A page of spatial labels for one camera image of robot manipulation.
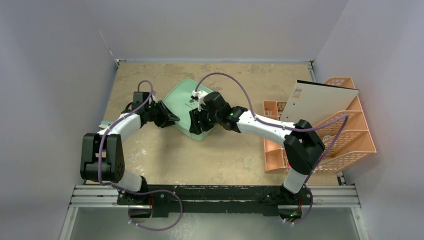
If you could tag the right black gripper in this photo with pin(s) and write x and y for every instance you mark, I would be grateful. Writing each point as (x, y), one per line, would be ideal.
(201, 119)

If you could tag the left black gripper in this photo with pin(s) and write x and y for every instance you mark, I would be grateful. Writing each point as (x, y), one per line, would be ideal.
(166, 118)

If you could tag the mint green storage case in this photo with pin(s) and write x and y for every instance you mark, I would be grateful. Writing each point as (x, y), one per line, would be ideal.
(179, 102)

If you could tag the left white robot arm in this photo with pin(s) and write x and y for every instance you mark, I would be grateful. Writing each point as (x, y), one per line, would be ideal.
(102, 154)

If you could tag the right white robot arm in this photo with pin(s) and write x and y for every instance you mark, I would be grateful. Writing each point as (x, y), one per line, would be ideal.
(302, 146)

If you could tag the light blue stapler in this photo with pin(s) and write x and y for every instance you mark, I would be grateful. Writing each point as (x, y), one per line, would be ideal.
(104, 124)

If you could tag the white cardboard folder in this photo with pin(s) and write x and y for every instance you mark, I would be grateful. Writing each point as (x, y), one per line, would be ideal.
(315, 102)

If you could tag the black metal base frame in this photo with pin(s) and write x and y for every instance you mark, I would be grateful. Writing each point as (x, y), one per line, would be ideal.
(266, 200)

